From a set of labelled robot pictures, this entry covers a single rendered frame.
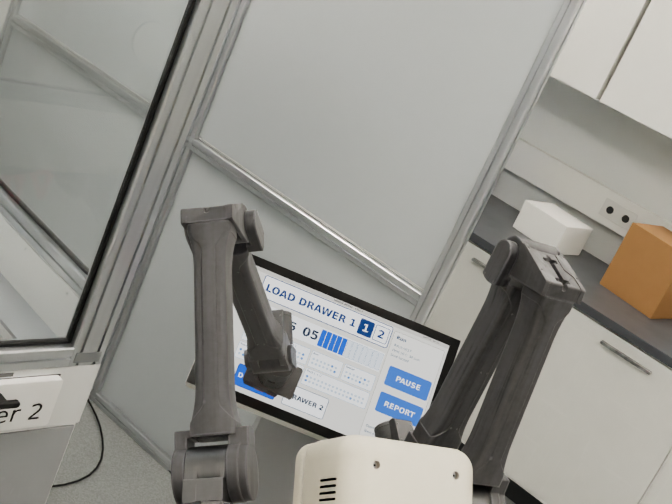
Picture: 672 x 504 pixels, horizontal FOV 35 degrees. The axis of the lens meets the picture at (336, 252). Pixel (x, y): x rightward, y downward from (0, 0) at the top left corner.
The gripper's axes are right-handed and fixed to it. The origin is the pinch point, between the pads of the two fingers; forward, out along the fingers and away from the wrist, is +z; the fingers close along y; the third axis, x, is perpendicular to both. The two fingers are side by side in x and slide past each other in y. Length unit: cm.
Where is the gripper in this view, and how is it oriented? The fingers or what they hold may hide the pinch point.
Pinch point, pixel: (267, 383)
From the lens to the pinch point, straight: 215.5
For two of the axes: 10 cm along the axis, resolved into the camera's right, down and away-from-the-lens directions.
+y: -9.2, -3.9, -0.5
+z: -1.8, 3.2, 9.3
